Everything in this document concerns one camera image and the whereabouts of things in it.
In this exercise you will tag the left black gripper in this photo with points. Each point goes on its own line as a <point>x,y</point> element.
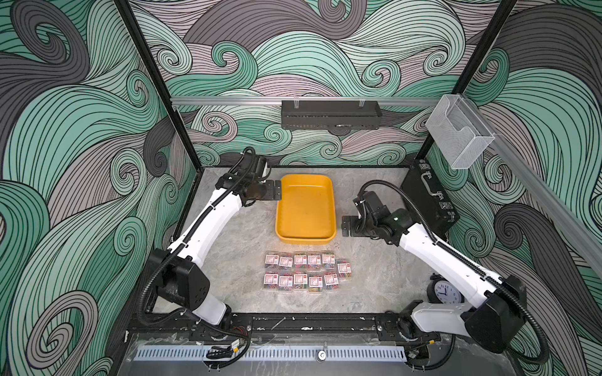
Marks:
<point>268,195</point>

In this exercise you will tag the black briefcase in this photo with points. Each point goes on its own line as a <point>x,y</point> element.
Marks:
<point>424,188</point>

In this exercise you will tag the aluminium rail right wall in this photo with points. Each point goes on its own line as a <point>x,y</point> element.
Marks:
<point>519,149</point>

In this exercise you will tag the paper clip box removed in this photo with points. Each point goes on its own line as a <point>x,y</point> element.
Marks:
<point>270,280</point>
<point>285,282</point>

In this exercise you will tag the paper clip box edge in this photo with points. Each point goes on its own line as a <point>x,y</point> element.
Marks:
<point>316,283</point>

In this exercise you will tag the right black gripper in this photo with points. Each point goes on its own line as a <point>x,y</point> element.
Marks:
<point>353,230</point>

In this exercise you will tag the clear acrylic wall holder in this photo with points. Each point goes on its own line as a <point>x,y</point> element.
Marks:
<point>460,131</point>

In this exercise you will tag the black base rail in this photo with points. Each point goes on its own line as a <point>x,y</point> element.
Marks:
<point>385,327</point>

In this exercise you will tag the black round alarm clock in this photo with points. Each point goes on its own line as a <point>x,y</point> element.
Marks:
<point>441,291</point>

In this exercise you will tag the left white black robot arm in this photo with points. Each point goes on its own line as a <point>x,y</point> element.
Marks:
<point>177,274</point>

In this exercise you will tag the black wall-mounted tray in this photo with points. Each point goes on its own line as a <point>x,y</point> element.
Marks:
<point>330,115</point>

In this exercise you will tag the paper clip box barcode side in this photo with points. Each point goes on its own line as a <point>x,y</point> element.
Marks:
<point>328,261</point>

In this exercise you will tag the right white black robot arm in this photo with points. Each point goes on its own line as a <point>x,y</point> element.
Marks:
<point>494,312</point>

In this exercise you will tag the white slotted cable duct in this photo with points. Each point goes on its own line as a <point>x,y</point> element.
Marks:
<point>387,354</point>

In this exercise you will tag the yellow plastic storage tray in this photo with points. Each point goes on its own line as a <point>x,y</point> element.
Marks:
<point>306,213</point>

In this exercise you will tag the paper clip box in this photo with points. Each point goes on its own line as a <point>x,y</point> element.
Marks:
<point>300,281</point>
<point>300,261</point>
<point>343,269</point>
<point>271,260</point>
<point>286,262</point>
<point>331,281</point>
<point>314,261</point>

